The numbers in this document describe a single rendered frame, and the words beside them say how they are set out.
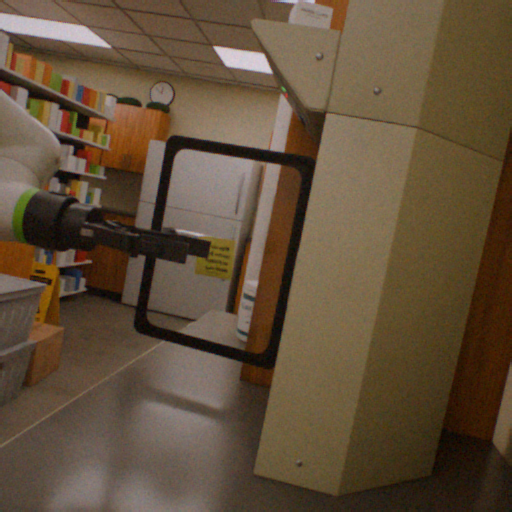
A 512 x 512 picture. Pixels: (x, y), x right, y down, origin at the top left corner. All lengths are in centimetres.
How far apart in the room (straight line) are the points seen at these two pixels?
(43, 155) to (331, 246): 55
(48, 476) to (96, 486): 6
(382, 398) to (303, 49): 45
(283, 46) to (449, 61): 20
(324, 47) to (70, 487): 59
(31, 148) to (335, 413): 65
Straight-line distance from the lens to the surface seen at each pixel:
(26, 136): 101
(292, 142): 107
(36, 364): 355
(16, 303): 306
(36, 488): 68
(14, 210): 93
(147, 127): 638
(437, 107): 73
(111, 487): 69
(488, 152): 82
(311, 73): 71
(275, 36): 73
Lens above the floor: 128
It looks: 5 degrees down
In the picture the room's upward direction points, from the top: 11 degrees clockwise
